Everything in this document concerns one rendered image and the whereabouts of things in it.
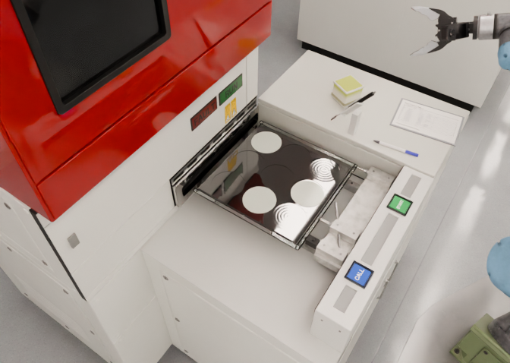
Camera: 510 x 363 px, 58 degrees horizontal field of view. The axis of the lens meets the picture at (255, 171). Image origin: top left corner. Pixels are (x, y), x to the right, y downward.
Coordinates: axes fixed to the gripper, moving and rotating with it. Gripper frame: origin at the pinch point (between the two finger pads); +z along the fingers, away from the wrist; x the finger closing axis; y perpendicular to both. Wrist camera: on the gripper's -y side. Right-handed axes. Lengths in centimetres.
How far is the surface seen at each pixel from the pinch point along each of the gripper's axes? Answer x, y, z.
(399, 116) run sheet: -26.0, -8.7, 1.3
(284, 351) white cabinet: -75, -72, 20
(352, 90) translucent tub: -16.5, -14.1, 15.4
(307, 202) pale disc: -45, -43, 22
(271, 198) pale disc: -43, -47, 32
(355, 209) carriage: -48, -37, 9
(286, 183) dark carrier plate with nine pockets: -40, -40, 30
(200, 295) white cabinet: -65, -69, 46
